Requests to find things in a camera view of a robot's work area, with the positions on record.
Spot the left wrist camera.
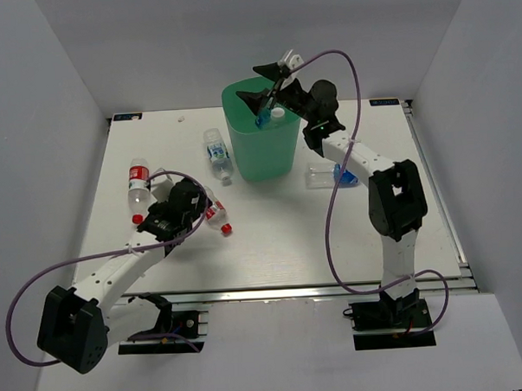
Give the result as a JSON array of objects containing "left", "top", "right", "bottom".
[{"left": 150, "top": 168, "right": 174, "bottom": 202}]

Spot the clear bottle blue label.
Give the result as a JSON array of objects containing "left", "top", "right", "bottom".
[{"left": 305, "top": 162, "right": 358, "bottom": 189}]

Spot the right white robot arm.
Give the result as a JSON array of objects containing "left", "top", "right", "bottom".
[{"left": 237, "top": 61, "right": 428, "bottom": 327}]

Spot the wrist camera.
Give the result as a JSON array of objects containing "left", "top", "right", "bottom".
[
  {"left": 150, "top": 168, "right": 174, "bottom": 202},
  {"left": 278, "top": 48, "right": 304, "bottom": 81}
]

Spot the aluminium frame rail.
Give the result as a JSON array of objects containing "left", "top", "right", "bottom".
[{"left": 100, "top": 276, "right": 479, "bottom": 310}]

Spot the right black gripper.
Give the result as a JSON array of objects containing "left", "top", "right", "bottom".
[{"left": 235, "top": 60, "right": 317, "bottom": 127}]

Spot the bottle green blue label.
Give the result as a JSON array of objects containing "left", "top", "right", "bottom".
[{"left": 203, "top": 128, "right": 234, "bottom": 186}]

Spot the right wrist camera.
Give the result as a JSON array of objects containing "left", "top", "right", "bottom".
[{"left": 278, "top": 48, "right": 304, "bottom": 81}]

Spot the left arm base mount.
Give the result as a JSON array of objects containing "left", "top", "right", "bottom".
[{"left": 118, "top": 293, "right": 208, "bottom": 356}]

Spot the crushed bottle red label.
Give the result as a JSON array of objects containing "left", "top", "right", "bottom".
[{"left": 204, "top": 187, "right": 233, "bottom": 236}]

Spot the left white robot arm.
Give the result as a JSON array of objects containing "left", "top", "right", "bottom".
[{"left": 37, "top": 178, "right": 210, "bottom": 374}]

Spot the crushed bottle blue label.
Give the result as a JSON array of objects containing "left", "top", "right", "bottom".
[{"left": 255, "top": 110, "right": 271, "bottom": 130}]

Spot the green plastic bin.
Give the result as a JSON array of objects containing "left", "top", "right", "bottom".
[{"left": 221, "top": 77, "right": 300, "bottom": 182}]

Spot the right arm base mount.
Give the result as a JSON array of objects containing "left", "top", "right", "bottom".
[{"left": 343, "top": 299, "right": 436, "bottom": 351}]

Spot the bottle red label upright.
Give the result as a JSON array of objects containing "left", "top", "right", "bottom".
[{"left": 127, "top": 157, "right": 151, "bottom": 226}]

